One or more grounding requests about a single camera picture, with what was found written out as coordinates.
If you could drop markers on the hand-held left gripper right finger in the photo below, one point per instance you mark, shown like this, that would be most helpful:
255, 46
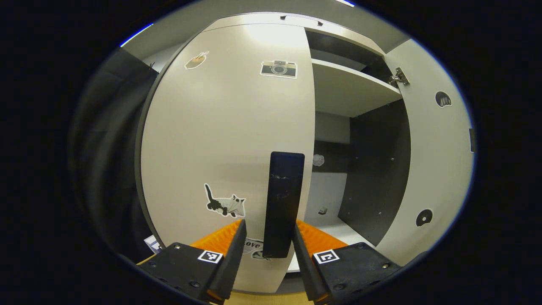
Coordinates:
307, 267

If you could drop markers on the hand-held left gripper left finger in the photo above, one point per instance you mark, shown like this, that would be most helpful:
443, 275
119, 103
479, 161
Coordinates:
230, 262

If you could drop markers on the beige cabinet door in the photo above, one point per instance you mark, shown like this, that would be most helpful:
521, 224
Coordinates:
220, 127
436, 169

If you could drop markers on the beige double-door shoe cabinet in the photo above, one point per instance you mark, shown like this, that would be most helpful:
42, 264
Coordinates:
351, 89

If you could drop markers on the metal door hinge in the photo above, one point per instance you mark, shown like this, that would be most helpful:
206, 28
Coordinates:
399, 77

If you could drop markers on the white book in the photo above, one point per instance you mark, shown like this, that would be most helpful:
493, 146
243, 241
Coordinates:
153, 245

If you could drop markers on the black backdrop cloth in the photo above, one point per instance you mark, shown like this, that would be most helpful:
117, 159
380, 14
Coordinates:
110, 148

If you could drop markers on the long ceiling light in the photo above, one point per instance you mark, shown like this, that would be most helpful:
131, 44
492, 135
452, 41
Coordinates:
345, 2

